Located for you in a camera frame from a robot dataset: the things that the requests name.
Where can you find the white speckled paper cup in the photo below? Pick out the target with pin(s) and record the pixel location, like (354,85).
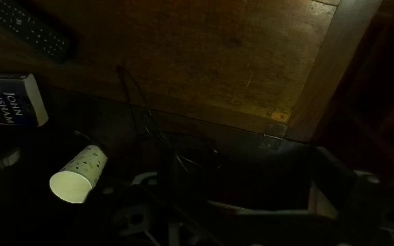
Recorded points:
(81,173)

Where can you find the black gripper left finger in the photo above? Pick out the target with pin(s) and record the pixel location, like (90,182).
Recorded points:
(135,216)

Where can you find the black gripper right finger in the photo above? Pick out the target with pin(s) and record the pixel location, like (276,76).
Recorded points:
(365,205)

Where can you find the black stapler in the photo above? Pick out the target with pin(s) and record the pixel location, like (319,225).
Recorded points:
(27,28)

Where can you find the dark wooden secretary desk cabinet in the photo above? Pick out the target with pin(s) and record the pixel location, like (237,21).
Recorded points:
(205,55)

